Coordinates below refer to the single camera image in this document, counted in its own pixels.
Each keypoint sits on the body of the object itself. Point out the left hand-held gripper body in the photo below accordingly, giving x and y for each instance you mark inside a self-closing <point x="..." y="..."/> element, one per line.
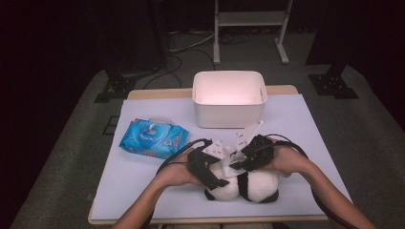
<point x="197" y="160"/>

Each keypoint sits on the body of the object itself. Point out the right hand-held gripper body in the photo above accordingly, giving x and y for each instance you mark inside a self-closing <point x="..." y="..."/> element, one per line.
<point x="261" y="149"/>

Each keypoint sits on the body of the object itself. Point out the white wet wipe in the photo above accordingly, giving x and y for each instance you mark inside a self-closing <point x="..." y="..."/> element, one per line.
<point x="230" y="170"/>

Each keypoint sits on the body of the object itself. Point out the panda plush toy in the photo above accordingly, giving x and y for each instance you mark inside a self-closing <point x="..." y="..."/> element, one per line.
<point x="261" y="186"/>

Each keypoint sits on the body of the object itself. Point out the white plastic storage box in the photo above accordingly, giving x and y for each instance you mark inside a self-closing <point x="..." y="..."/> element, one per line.
<point x="229" y="111"/>

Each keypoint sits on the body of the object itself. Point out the blue wet wipes pack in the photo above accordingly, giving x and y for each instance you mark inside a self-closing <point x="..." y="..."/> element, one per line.
<point x="149" y="138"/>

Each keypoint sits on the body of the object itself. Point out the person's left hand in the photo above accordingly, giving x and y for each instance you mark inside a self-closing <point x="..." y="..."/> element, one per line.
<point x="176" y="171"/>

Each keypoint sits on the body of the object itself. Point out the person's right hand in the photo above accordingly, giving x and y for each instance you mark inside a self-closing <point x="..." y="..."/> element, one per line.
<point x="288" y="159"/>

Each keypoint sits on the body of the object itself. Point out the pale lavender table mat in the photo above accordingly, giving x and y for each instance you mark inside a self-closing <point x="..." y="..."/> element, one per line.
<point x="153" y="191"/>

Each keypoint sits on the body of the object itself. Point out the black stand base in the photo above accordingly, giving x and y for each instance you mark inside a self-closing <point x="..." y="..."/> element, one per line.
<point x="332" y="86"/>
<point x="116" y="87"/>

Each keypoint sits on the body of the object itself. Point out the white metal stand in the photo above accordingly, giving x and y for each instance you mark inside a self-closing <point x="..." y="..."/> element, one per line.
<point x="251" y="18"/>

